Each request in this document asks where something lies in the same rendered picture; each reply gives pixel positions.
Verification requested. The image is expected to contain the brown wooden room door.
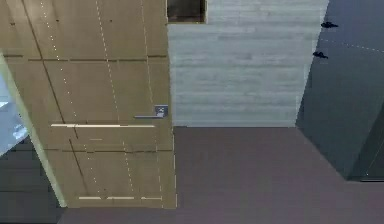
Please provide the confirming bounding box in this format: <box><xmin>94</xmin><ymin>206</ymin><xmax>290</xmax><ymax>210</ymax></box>
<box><xmin>0</xmin><ymin>0</ymin><xmax>178</xmax><ymax>210</ymax></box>

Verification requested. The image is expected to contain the dark grey tall cabinet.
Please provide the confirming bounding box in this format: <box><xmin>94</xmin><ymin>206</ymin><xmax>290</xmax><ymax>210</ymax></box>
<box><xmin>295</xmin><ymin>0</ymin><xmax>384</xmax><ymax>183</ymax></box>

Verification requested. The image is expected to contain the grey lever door handle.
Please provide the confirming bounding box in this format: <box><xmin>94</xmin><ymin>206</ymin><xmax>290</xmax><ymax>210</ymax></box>
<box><xmin>134</xmin><ymin>104</ymin><xmax>169</xmax><ymax>120</ymax></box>

